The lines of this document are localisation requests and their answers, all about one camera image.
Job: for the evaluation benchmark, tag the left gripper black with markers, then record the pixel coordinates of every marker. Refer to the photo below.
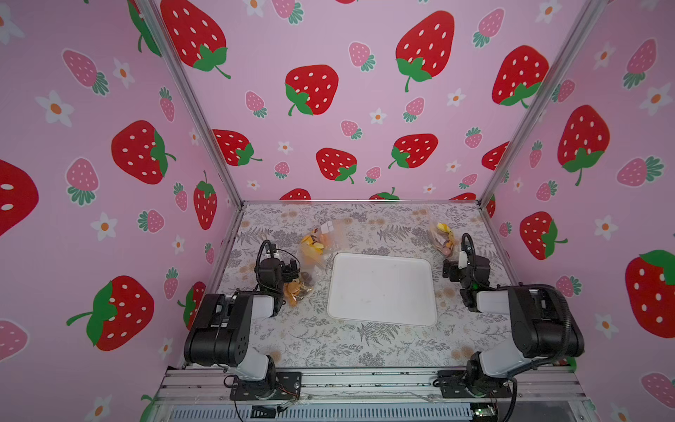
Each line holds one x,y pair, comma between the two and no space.
290,269

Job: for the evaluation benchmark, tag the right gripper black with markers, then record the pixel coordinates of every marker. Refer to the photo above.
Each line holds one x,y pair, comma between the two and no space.
452,269

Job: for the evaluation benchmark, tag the ziploc bag with cookies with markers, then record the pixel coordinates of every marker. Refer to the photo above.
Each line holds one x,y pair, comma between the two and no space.
298,289

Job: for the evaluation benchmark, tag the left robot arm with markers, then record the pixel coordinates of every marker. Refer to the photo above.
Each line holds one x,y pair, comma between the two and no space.
220,334

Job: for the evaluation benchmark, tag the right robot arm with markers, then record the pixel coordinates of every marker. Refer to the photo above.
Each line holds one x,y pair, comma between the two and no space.
543,331

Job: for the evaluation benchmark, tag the ziploc bag far right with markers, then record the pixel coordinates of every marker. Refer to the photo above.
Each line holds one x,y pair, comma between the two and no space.
442,237

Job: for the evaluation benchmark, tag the ziploc bag yellow duck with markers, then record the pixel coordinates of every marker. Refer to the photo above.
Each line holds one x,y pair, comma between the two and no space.
321,243

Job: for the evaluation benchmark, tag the white plastic tray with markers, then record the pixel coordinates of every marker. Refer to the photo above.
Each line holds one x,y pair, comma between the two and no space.
382,289

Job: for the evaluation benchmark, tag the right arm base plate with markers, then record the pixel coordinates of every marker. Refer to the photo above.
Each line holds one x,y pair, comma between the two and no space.
461,384

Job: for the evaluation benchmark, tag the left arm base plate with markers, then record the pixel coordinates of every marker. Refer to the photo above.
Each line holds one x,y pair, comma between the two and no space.
284,385

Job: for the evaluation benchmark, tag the aluminium front rail frame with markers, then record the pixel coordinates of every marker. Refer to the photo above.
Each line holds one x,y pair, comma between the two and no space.
391,394

